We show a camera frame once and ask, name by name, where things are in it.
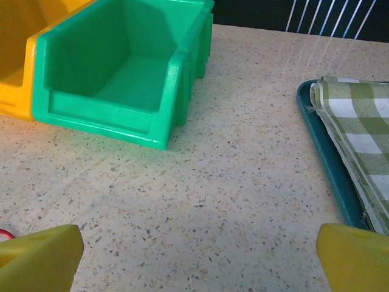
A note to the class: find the checkered fabric pouch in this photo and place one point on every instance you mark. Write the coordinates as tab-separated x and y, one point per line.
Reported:
331	158

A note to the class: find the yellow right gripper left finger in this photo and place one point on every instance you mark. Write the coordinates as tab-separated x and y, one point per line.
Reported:
39	258

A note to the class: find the green plastic bin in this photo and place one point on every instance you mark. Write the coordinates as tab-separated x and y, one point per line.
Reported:
100	115

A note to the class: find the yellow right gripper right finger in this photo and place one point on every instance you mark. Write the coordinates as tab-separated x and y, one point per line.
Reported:
355	261

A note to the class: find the yellow plastic bin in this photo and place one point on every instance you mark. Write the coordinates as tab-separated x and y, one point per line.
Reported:
15	97

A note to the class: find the green checkered cloth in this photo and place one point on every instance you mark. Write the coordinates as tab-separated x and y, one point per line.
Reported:
358	121

